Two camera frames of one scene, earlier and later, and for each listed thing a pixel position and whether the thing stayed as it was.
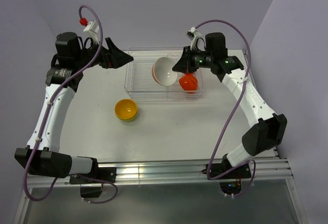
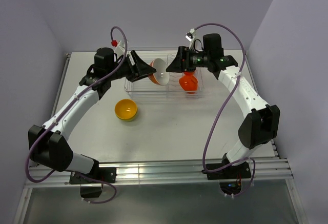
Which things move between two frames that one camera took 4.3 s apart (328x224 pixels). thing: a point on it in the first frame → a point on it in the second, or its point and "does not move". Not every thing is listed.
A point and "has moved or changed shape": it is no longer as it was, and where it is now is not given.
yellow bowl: x=125 y=109 does not move
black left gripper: x=113 y=58 → x=140 y=69
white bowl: x=162 y=72 has moved or changed shape
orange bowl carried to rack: x=188 y=82 does not move
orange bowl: x=188 y=75 does not move
